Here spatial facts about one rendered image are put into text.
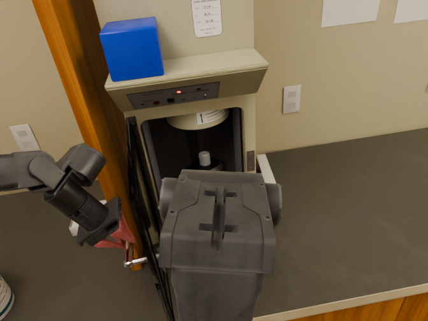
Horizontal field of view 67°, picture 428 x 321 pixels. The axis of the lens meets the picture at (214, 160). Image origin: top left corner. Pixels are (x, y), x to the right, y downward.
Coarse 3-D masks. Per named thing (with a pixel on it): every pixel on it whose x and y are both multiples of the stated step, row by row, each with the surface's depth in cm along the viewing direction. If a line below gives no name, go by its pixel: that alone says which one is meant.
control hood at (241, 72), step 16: (176, 64) 67; (192, 64) 66; (208, 64) 65; (224, 64) 64; (240, 64) 63; (256, 64) 63; (128, 80) 61; (144, 80) 61; (160, 80) 61; (176, 80) 62; (192, 80) 63; (208, 80) 64; (224, 80) 66; (240, 80) 67; (256, 80) 68; (112, 96) 64; (224, 96) 74
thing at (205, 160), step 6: (204, 156) 81; (192, 162) 85; (198, 162) 84; (204, 162) 82; (210, 162) 83; (216, 162) 83; (192, 168) 82; (198, 168) 81; (204, 168) 81; (210, 168) 81; (216, 168) 81; (222, 168) 83
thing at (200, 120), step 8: (200, 112) 82; (208, 112) 83; (216, 112) 84; (224, 112) 86; (168, 120) 87; (176, 120) 84; (184, 120) 83; (192, 120) 83; (200, 120) 82; (208, 120) 83; (216, 120) 84; (184, 128) 83; (192, 128) 83; (200, 128) 83
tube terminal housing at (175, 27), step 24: (96, 0) 62; (120, 0) 63; (144, 0) 64; (168, 0) 64; (240, 0) 66; (168, 24) 67; (192, 24) 68; (240, 24) 69; (168, 48) 69; (192, 48) 70; (216, 48) 71; (240, 48) 72; (240, 96) 78; (144, 120) 78; (144, 144) 82
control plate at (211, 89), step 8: (176, 88) 65; (184, 88) 66; (192, 88) 66; (208, 88) 68; (216, 88) 68; (128, 96) 65; (136, 96) 66; (144, 96) 66; (152, 96) 67; (160, 96) 68; (168, 96) 68; (176, 96) 69; (184, 96) 70; (200, 96) 72; (208, 96) 72; (216, 96) 73; (136, 104) 70; (152, 104) 72; (160, 104) 72
